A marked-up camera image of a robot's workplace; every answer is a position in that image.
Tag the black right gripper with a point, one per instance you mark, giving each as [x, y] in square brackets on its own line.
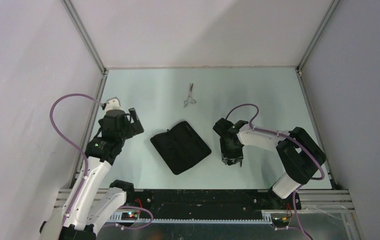
[238, 156]

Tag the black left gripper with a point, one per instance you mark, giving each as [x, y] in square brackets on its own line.
[136, 126]

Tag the black zippered tool case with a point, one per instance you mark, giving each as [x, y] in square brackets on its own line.
[180, 147]

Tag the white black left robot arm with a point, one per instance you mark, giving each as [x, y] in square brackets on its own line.
[79, 219]

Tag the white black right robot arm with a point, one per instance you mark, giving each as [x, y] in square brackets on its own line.
[300, 155]

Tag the silver thinning scissors far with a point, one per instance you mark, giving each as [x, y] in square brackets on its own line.
[190, 99]

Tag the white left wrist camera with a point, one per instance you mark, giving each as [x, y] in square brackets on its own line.
[112, 104]

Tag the aluminium front frame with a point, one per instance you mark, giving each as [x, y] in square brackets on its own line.
[334, 203]

